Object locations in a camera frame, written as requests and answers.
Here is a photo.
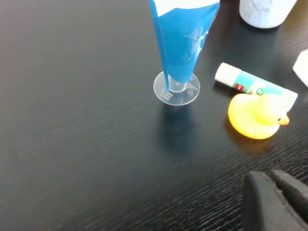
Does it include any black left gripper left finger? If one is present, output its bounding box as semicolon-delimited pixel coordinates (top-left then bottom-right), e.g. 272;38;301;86
242;170;308;231

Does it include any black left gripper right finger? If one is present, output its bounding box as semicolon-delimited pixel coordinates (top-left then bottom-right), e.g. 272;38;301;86
270;169;308;218

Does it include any clear conical cup blue tape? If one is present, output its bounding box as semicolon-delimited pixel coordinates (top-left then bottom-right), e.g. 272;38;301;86
148;0;221;107

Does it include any white foam block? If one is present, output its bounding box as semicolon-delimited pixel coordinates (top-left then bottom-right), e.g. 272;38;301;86
292;49;308;89

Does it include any light blue plastic cup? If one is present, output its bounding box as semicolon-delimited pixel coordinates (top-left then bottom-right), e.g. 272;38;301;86
239;0;298;29

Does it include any yellow rubber duck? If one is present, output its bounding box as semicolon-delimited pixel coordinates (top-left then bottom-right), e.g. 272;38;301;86
227;93;290;141

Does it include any white green glue stick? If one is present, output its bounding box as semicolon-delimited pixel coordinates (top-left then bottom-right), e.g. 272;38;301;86
214;62;298;112

